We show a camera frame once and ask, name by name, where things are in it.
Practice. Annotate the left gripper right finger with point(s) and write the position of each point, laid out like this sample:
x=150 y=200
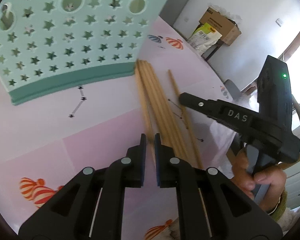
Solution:
x=210 y=206

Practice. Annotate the mint green utensil holder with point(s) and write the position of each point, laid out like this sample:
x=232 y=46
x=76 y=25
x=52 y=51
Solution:
x=51 y=45

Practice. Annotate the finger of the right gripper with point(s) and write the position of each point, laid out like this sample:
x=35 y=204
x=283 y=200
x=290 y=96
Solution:
x=210 y=108

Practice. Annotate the brown cardboard box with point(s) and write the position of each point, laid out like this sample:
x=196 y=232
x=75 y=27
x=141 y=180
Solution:
x=226 y=27

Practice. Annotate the white green rice bag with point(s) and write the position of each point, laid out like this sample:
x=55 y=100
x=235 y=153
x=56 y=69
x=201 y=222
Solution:
x=203 y=38

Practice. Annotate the person right hand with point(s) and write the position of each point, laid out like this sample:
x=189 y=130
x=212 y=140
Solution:
x=273 y=176

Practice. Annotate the pink patterned tablecloth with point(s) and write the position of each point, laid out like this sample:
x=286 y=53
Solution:
x=54 y=137

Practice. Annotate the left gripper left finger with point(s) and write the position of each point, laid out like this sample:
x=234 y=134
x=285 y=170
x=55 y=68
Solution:
x=90 y=205

